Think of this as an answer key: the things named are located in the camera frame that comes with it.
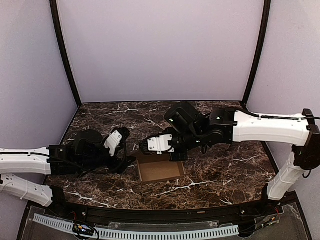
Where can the small circuit board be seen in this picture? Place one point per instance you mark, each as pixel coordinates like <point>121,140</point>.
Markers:
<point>82,229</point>

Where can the black front rail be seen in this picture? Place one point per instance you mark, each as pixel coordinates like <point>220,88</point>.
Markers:
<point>241,214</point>

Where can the black frame post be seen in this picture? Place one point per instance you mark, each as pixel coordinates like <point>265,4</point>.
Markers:
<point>63,52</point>
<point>258,52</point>

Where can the white slotted cable duct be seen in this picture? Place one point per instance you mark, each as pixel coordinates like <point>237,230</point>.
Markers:
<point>130,231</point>

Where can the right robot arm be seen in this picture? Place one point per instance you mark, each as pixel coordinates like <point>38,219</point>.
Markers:
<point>192,129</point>

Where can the right black frame post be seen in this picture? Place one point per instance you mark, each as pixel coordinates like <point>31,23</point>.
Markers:
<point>258,52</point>

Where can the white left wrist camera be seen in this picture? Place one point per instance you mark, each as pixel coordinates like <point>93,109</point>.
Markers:
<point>117,137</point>

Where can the brown cardboard box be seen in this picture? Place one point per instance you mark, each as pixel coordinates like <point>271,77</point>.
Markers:
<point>158,168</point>

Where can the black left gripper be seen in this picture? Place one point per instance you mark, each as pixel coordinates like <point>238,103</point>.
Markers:
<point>120,164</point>

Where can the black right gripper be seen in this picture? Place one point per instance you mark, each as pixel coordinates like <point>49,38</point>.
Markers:
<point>180,153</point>

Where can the left black frame post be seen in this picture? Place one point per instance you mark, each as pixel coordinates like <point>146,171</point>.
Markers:
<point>63,52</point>

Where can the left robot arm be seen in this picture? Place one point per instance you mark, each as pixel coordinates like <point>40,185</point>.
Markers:
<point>89,152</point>

